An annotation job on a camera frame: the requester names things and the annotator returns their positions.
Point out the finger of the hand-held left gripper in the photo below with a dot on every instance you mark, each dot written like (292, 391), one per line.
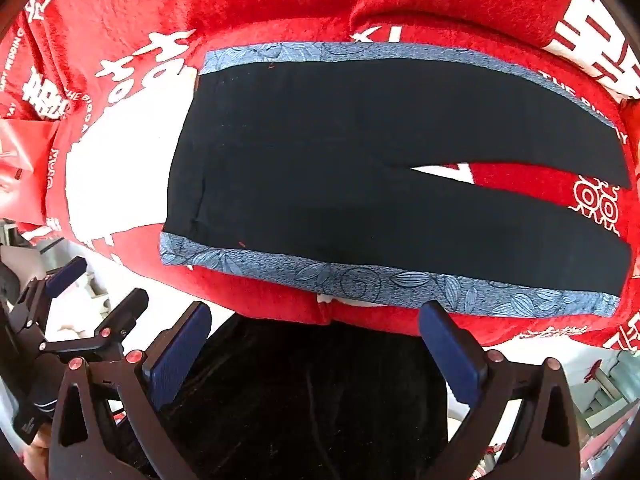
(64, 276)
(122, 315)

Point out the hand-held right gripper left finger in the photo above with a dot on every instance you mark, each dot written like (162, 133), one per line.
(179, 357)

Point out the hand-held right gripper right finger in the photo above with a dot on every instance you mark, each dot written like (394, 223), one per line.
(456, 357)

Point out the black pants with blue-grey trim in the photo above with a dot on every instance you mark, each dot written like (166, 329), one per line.
(325, 185)

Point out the red bag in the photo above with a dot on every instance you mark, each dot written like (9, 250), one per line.
(20, 170)

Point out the person's dark clothing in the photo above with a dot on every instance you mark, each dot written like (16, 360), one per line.
(300, 400)

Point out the red printed blanket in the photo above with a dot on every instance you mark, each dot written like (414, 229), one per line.
(250, 10)

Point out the grey metal frame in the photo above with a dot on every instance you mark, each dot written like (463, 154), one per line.
(607, 395)

